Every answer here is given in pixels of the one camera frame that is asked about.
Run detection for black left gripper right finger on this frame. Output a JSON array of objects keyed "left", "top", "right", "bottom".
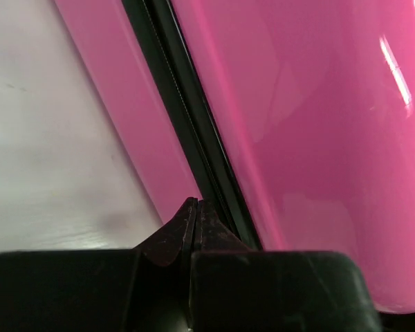
[{"left": 189, "top": 201, "right": 382, "bottom": 331}]

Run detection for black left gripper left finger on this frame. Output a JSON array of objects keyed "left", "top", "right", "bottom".
[{"left": 0, "top": 198, "right": 198, "bottom": 331}]

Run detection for pink hard-shell suitcase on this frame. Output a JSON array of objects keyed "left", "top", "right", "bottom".
[{"left": 56, "top": 1, "right": 415, "bottom": 314}]

